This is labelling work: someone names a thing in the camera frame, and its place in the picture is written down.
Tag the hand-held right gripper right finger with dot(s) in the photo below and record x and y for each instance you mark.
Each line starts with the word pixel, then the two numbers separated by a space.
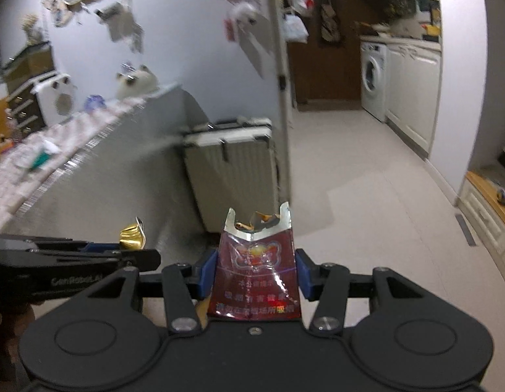
pixel 306 273

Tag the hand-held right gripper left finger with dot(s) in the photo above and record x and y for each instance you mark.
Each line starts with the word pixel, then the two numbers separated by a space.
pixel 205 271

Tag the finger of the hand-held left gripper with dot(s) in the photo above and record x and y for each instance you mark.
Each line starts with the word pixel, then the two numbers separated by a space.
pixel 142 259
pixel 101 247

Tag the gold foil wrapper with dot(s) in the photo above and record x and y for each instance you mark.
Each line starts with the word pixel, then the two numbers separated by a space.
pixel 132 235

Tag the red cigarette pack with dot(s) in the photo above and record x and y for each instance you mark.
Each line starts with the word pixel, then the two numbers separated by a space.
pixel 256 265

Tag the white hard-shell suitcase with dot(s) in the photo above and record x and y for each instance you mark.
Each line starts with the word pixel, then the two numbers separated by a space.
pixel 232 171

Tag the green tissue pack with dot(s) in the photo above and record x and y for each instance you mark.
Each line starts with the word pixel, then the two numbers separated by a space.
pixel 45 160

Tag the brown white checkered tablecloth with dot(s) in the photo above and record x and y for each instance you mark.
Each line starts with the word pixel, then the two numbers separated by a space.
pixel 52 139

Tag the blue tissue pack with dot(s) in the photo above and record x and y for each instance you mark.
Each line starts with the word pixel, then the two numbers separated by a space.
pixel 96 103

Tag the white space heater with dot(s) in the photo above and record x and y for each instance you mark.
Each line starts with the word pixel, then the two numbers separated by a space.
pixel 56 98

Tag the white drawer unit dark drawers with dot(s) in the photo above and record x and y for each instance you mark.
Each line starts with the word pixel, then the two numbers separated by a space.
pixel 24 106

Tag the grey metal floor strip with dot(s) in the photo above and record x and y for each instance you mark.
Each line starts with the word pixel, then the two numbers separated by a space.
pixel 466 230

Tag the white cat-shaped ornament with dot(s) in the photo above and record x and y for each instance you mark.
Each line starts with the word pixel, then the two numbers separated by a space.
pixel 138 83

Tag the low white cabinet wooden top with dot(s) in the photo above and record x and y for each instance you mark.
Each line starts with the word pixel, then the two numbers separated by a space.
pixel 489 216

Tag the brown wooden door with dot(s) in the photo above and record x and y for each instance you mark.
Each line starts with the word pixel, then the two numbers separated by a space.
pixel 330 73

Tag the white washing machine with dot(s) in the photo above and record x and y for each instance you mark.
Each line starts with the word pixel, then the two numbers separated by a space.
pixel 374 77

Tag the white kitchen base cabinets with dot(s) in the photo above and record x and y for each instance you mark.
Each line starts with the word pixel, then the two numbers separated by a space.
pixel 415 94

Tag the dried flower bunch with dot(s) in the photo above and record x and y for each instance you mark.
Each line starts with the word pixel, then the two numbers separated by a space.
pixel 34 28

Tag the pink hanging tag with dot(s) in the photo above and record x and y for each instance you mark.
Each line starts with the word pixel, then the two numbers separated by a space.
pixel 230 30

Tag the glass tank black frame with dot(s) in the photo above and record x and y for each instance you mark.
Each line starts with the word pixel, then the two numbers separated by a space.
pixel 26 63

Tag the white plush wall toy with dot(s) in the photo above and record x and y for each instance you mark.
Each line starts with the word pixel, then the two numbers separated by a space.
pixel 245 14

